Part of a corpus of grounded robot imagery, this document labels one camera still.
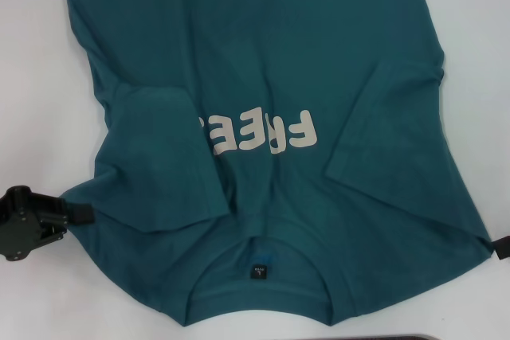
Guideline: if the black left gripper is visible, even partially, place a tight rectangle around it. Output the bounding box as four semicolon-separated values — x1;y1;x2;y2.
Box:
0;185;96;264

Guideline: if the teal t-shirt with beige print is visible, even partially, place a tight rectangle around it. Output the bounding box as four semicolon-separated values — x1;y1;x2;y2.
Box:
63;0;493;315

